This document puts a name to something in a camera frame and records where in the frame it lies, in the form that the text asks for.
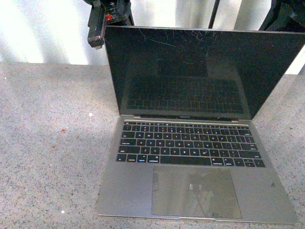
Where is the blue desk lamp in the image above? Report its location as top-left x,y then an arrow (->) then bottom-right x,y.
208,0 -> 220,29

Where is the black camera tripod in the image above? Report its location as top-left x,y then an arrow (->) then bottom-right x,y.
84,0 -> 134,49

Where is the white curtain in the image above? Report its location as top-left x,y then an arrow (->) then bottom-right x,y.
0,0 -> 305,75

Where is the grey laptop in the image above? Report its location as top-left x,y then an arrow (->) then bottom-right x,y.
96,26 -> 305,224

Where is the black stand right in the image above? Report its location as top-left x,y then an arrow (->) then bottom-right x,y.
259,0 -> 305,33

